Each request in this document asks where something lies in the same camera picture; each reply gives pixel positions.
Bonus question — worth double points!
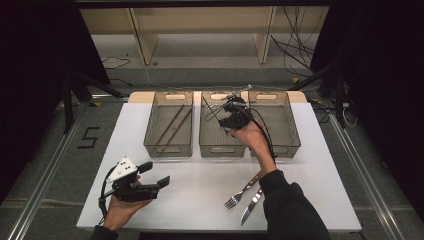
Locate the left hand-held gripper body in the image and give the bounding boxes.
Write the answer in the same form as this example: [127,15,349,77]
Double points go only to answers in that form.
[105,157,161,203]

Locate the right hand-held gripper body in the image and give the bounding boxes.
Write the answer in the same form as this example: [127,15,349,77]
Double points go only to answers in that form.
[233,84,254,130]

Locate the smoky clear plastic bin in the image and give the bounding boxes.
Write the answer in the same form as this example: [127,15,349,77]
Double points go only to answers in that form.
[198,90,248,159]
[247,90,302,159]
[143,90,195,159]

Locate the brown chopstick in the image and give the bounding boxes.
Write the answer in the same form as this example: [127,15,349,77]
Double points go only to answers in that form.
[161,108,194,154]
[155,104,185,146]

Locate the wooden handled fork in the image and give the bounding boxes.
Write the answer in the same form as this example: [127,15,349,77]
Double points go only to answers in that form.
[224,170,264,210]

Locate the wooden handled knife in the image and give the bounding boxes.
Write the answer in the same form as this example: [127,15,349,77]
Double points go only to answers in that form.
[240,187,264,227]

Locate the person's right hand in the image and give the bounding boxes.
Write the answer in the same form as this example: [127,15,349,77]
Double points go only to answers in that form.
[229,120,272,155]

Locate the person's left hand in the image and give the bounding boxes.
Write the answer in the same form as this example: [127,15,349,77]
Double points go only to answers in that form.
[103,175,153,233]

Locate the white table cover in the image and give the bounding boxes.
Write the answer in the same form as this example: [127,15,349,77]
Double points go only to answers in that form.
[75,101,363,233]

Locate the black stand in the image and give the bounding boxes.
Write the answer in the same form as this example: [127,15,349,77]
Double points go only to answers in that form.
[61,71,126,134]
[288,63,349,129]

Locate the light wooden desk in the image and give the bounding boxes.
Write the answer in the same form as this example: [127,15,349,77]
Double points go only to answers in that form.
[79,6,329,66]

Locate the black curtain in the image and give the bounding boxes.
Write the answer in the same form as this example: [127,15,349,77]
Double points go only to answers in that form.
[0,0,111,204]
[311,0,424,221]

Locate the left hand-held gripper cable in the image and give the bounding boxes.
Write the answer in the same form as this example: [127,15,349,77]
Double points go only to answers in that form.
[98,166,118,223]

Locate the black floor cables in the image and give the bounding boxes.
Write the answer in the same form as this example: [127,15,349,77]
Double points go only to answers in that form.
[270,6,316,76]

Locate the metal floor rail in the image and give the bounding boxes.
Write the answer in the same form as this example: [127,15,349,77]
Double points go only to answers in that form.
[6,99,93,240]
[328,111,406,240]

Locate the white cable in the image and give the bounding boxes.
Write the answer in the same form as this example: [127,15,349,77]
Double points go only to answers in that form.
[341,102,358,128]

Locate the thin black floor cable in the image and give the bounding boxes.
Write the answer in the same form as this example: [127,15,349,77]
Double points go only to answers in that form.
[101,55,132,70]

